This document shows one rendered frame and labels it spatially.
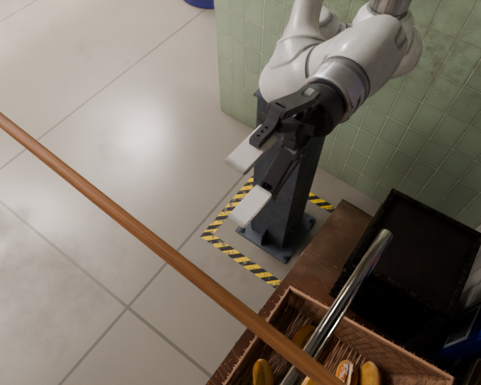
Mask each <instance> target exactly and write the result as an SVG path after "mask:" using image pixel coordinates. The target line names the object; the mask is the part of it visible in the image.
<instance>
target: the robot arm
mask: <svg viewBox="0 0 481 385"><path fill-rule="evenodd" d="M411 1H412V0H370V2H367V3H366V4H365V5H364V6H363V7H361V8H360V10H359V11H358V13H357V15H356V17H355V18H354V19H353V22H352V23H344V22H341V21H339V18H338V16H337V15H336V14H335V13H334V12H333V11H332V10H331V9H329V8H327V7H324V6H323V3H324V0H295V1H294V4H293V7H292V13H291V16H290V19H289V21H288V23H287V25H286V27H285V29H284V31H283V33H282V38H281V39H279V40H278V41H277V43H276V49H275V51H274V53H273V55H272V57H271V59H270V61H269V63H268V64H267V65H266V66H265V67H264V69H263V71H262V73H261V75H260V80H259V87H260V92H261V95H262V97H263V98H264V99H265V100H266V101H267V102H268V105H267V107H266V110H267V111H268V112H269V114H268V115H266V114H264V113H262V112H261V113H260V114H259V115H258V117H257V120H258V122H260V123H262V125H259V126H258V127H257V128H256V129H255V130H254V131H253V132H252V133H251V134H250V135H249V136H248V137H247V138H246V139H245V140H244V141H243V142H242V143H241V144H240V145H239V146H238V147H237V148H236V149H235V150H234V151H233V152H232V153H231V154H230V155H229V156H228V157H227V158H226V159H225V163H226V164H227V165H228V166H229V167H231V168H233V169H234V170H236V171H237V172H239V173H241V174H242V175H246V174H247V173H248V172H249V171H250V170H251V169H252V168H253V167H254V166H255V165H256V164H257V162H258V161H259V160H260V159H261V158H262V157H263V156H264V155H265V154H266V153H267V152H268V151H269V150H270V149H271V148H272V146H273V145H274V144H275V143H276V142H277V141H278V140H279V138H280V136H279V135H278V134H277V133H284V137H283V139H282V140H281V142H280V144H279V146H278V147H277V151H278V154H277V155H276V157H275V159H274V161H273V163H272V164H271V166H270V168H269V169H268V171H267V173H266V175H265V177H264V178H263V180H262V182H261V184H260V185H255V187H254V188H252V190H251V191H250V192H249V193H248V194H247V195H246V196H245V197H244V198H243V199H242V200H241V202H240V203H239V204H238V205H237V206H236V207H235V208H234V209H233V211H232V212H231V213H230V214H229V215H228V218H229V219H230V220H232V221H233V222H235V223H236V224H238V225H239V226H241V227H242V228H245V227H246V226H247V225H248V224H249V223H250V221H251V220H252V219H253V218H254V217H255V215H256V214H257V213H258V212H259V211H260V210H261V209H262V208H263V207H264V206H265V205H266V203H267V202H268V201H271V202H273V201H274V202H275V201H276V200H277V198H276V196H277V195H278V193H279V191H280V190H281V188H283V186H284V185H285V183H286V181H287V180H288V178H289V177H290V176H291V174H292V172H293V171H294V169H295V168H296V167H297V165H298V164H299V162H300V161H301V160H302V158H303V157H304V156H305V155H306V153H307V151H306V150H304V149H305V148H306V147H307V146H308V145H309V144H310V142H311V140H312V138H313V137H324V136H327V135H329V134H330V133H331V132H332V131H333V130H334V129H335V127H336V126H337V125H338V124H341V123H344V122H345V121H347V120H349V119H350V117H351V115H352V114H353V113H355V111H356V110H357V109H358V108H359V107H360V106H361V105H362V104H363V103H364V102H365V101H366V99H367V98H369V97H371V96H372V95H374V94H376V93H377V92H378V91H379V90H380V89H381V88H382V87H383V86H384V85H385V84H386V83H387V82H388V81H389V80H390V79H395V78H398V77H400V76H404V75H406V74H408V73H410V72H411V71H412V70H413V69H414V68H415V67H416V65H417V64H418V61H419V60H420V57H421V52H422V41H421V35H420V33H419V31H418V29H417V28H416V27H414V22H415V21H414V18H413V15H412V13H411V11H410V9H409V6H410V4H411ZM275 132H277V133H275ZM284 147H287V148H288V150H286V149H285V148H284Z"/></svg>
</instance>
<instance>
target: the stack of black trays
mask: <svg viewBox="0 0 481 385"><path fill-rule="evenodd" d="M381 229H386V230H389V231H390V232H392V234H393V239H392V240H391V241H390V243H389V245H388V247H387V248H386V250H385V251H384V253H383V255H382V256H381V258H380V259H379V261H378V263H377V264H376V266H375V267H374V269H373V271H372V273H371V274H370V275H369V277H368V279H367V280H366V282H365V283H364V285H363V287H362V288H361V290H360V292H359V293H358V294H357V297H356V298H355V300H354V301H353V303H352V304H351V306H350V309H352V310H353V311H355V312H357V313H358V314H360V315H361V316H363V317H364V318H366V319H368V320H369V321H371V322H372V323H374V324H375V325H377V326H379V327H380V328H381V329H383V330H385V331H386V332H388V333H389V334H391V335H393V336H394V337H396V338H397V339H398V340H400V341H402V342H404V343H405V344H406V342H408V341H409V339H412V340H413V341H414V340H415V338H416V337H417V335H418V334H419V335H421V333H424V334H425V332H428V330H429V329H430V330H433V327H434V326H435V325H436V326H437V327H438V328H440V326H441V323H442V321H443V319H444V320H445V319H448V320H451V319H452V318H453V315H454V312H455V309H456V307H457V304H458V302H459V300H460V296H461V294H462V292H463V288H464V287H465V284H466V281H467V278H468V276H469V274H470V271H471V269H472V266H473V263H474V261H475V259H476V255H477V253H478V251H479V248H480V245H481V233H480V232H478V231H476V230H474V229H472V228H470V227H468V226H466V225H465V224H463V223H461V222H459V221H457V220H455V219H453V218H451V217H449V216H447V215H445V214H443V213H441V212H439V211H437V210H435V209H433V208H431V207H429V206H427V205H425V204H423V203H421V202H419V201H417V200H415V199H413V198H411V197H410V196H407V195H406V194H404V193H402V192H399V191H397V190H396V189H393V188H392V190H391V191H390V193H389V194H388V196H387V197H386V199H385V201H384V203H382V204H381V206H380V207H379V209H378V210H377V212H376V214H375V215H374V217H373V219H372V220H371V222H370V223H369V225H368V227H367V228H366V230H365V232H364V233H363V235H362V237H361V238H360V240H359V241H358V243H357V245H356V247H355V248H354V250H353V251H352V253H351V254H350V256H349V257H348V259H347V261H346V263H345V265H344V266H343V267H342V269H341V270H342V272H341V274H340V276H339V277H338V278H337V281H336V282H335V284H334V285H333V287H332V289H331V291H330V292H329V295H330V296H332V297H334V298H335V299H336V298H337V295H338V294H339V292H340V291H341V290H342V288H343V287H344V285H345V283H346V282H347V280H348V279H349V277H350V275H351V274H352V273H353V271H354V270H355V268H356V266H357V265H358V263H359V262H360V260H361V259H362V257H363V256H364V254H365V253H366V251H367V249H368V248H369V246H370V245H371V244H372V242H373V240H374V238H375V237H376V236H377V234H378V233H379V231H380V230H381Z"/></svg>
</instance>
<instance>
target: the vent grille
mask: <svg viewBox="0 0 481 385"><path fill-rule="evenodd" d="M480 308H481V304H480V305H478V306H477V307H475V308H473V309H471V310H469V311H468V312H465V313H464V314H462V315H459V316H458V317H457V320H456V322H455V324H454V326H453V328H452V330H451V333H450V335H449V337H448V339H447V341H446V343H445V345H444V348H447V347H449V346H451V345H455V344H456V343H458V342H461V341H464V340H466V339H467V337H468V335H469V333H470V330H471V328H472V327H473V323H474V322H475V320H476V317H477V315H478V313H479V311H480Z"/></svg>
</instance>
